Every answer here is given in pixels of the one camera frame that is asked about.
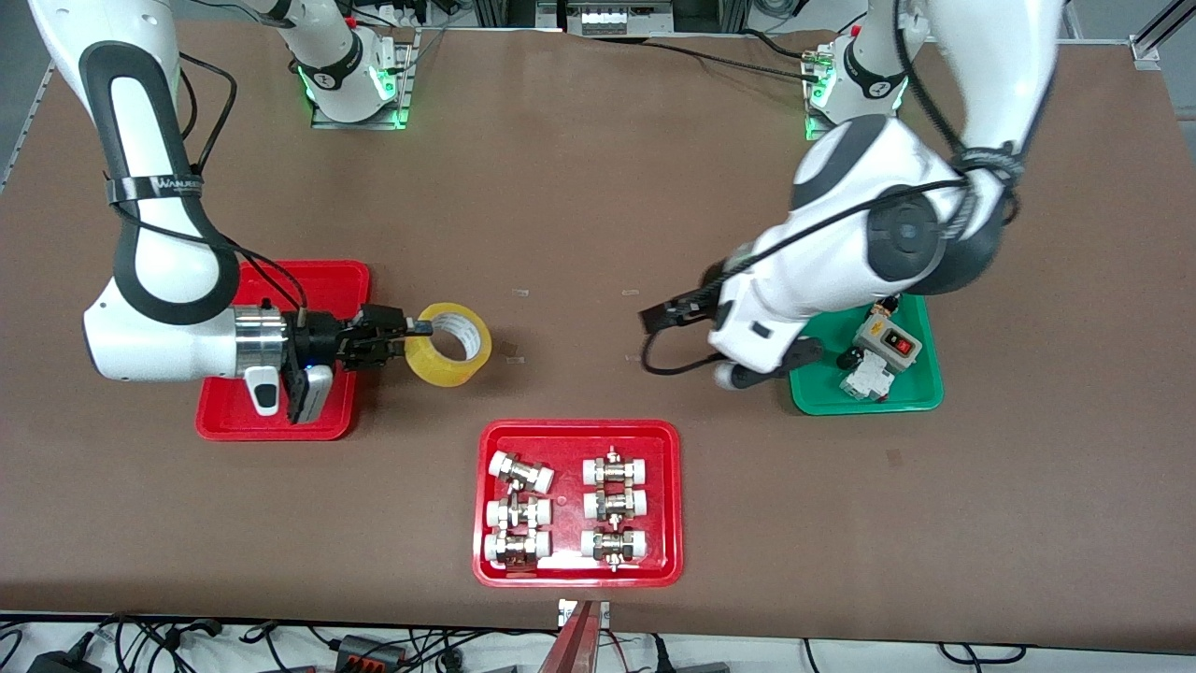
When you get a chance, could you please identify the yellow packing tape roll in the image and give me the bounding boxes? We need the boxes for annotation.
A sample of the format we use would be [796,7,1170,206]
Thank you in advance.
[404,302,493,388]

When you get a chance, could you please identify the empty red plastic tray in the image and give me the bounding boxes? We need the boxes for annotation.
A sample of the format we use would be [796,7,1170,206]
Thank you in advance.
[194,260,372,442]

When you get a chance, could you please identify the green plastic tray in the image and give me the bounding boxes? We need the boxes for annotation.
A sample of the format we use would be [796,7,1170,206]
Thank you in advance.
[790,294,945,416]

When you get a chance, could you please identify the red tray holding fittings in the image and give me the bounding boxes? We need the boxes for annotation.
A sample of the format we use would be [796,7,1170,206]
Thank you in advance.
[472,419,685,589]

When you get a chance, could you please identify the white capped metal pipe fitting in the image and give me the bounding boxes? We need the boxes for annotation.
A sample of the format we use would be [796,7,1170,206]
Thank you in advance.
[579,523,650,571]
[483,529,552,569]
[484,495,554,530]
[488,451,556,494]
[581,447,651,487]
[582,486,650,523]

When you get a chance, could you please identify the white circuit breaker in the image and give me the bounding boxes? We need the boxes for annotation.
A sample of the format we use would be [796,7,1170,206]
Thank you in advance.
[838,358,893,403]

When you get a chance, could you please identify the black orange connector box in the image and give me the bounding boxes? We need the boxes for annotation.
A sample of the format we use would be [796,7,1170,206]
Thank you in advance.
[335,634,408,670]

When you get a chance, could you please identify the black power adapter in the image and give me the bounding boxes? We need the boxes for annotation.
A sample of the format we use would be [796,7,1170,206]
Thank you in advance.
[26,648,102,673]

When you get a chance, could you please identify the aluminium corner profile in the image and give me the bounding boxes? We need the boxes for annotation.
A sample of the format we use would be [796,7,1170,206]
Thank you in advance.
[1129,0,1196,72]

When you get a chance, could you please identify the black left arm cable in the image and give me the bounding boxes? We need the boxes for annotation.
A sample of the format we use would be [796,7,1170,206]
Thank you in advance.
[639,0,1029,377]

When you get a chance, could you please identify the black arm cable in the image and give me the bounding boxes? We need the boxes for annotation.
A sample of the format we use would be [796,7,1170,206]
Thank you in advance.
[120,51,311,317]
[639,0,1029,377]

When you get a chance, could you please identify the grey on-off switch box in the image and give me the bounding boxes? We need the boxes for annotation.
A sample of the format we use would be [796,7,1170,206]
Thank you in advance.
[855,313,923,374]

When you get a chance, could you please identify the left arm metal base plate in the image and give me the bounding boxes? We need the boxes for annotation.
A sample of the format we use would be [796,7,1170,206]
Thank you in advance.
[805,101,870,143]

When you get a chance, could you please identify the black cable lying on table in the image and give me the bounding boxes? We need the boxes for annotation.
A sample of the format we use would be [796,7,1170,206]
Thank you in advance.
[645,28,828,83]

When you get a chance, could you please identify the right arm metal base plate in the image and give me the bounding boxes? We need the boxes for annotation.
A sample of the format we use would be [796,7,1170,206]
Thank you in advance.
[311,28,420,131]

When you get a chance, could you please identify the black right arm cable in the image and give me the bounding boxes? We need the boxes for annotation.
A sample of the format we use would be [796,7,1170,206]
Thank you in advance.
[120,51,311,317]

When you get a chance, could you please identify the aluminium frame with power strip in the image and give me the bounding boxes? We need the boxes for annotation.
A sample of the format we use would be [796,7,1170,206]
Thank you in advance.
[472,0,750,38]

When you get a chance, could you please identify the black floor cable bundle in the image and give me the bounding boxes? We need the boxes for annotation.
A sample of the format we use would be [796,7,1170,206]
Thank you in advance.
[93,612,281,673]

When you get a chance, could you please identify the red metal post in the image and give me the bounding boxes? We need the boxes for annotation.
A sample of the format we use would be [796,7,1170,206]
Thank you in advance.
[537,600,599,673]

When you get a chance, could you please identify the aluminium table side rail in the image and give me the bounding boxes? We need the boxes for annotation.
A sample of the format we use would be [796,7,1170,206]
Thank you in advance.
[0,56,57,193]

